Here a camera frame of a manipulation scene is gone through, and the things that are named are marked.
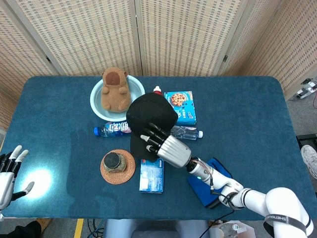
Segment woven bamboo folding screen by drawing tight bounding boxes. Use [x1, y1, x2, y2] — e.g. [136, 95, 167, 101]
[0, 0, 317, 129]

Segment black baseball cap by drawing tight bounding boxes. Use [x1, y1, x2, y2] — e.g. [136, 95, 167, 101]
[126, 93, 178, 163]

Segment electronics board with wires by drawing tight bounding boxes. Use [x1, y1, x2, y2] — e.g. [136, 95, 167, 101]
[288, 77, 317, 101]

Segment blue carpet table cover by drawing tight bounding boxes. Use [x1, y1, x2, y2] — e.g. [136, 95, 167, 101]
[0, 75, 312, 221]

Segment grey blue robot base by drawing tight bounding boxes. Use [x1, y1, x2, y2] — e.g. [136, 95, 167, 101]
[103, 219, 211, 238]

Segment white sneaker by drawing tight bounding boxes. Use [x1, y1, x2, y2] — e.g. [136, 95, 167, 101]
[301, 145, 317, 179]

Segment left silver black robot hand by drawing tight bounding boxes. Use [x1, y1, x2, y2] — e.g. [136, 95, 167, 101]
[0, 145, 35, 211]

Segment blue tissue pack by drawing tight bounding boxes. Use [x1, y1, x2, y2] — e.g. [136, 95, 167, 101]
[139, 158, 165, 194]

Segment blue and black floor cables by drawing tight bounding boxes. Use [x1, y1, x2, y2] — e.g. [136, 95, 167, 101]
[86, 219, 106, 238]

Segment brown capybara plush toy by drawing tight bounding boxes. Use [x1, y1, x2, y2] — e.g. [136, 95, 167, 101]
[101, 67, 132, 113]

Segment round woven rattan coaster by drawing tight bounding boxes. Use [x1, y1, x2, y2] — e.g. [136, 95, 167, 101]
[100, 149, 136, 184]

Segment dark clothed person leg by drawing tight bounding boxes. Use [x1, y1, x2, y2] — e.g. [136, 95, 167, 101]
[0, 218, 53, 238]

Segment blue chocolate chip cookie box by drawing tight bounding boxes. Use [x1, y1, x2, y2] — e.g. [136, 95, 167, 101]
[163, 90, 198, 126]

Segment black floor box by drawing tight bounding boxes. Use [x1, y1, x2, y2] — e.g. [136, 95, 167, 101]
[296, 133, 317, 147]

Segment glass jar with black lid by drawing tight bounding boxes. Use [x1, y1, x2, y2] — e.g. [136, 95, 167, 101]
[103, 152, 127, 173]

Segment light blue plastic basin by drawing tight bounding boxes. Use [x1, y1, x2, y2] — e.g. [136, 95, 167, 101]
[90, 75, 146, 122]

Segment clear plastic container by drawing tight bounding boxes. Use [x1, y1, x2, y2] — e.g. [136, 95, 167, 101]
[217, 222, 256, 238]

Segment clear plastic water bottle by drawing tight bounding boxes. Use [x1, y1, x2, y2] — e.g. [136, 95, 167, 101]
[170, 125, 204, 141]

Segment blue label drink bottle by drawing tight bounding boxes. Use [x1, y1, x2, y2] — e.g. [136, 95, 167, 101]
[93, 120, 131, 138]

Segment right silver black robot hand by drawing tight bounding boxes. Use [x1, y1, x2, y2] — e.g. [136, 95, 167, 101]
[140, 122, 193, 169]

